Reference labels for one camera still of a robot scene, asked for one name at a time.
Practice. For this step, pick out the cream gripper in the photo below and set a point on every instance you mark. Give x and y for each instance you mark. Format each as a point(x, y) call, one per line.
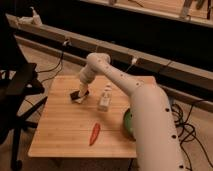
point(83, 88)

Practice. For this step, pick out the black and white eraser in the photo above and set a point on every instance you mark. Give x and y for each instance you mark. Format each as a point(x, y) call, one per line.
point(76, 98)

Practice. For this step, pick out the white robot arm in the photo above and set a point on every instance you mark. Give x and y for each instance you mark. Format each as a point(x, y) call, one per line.
point(156, 139)

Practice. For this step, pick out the green ceramic bowl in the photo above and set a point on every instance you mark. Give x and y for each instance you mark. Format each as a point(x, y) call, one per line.
point(127, 123)

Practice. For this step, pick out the red chili pepper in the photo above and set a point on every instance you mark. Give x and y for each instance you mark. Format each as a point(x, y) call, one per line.
point(94, 134)

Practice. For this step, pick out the black office chair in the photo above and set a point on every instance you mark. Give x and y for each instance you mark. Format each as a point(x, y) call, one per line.
point(18, 79)

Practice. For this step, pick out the white spray bottle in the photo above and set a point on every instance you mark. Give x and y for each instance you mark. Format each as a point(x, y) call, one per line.
point(34, 19)

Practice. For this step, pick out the long metal rail beam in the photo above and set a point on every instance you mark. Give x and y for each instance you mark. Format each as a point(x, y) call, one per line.
point(190, 76)

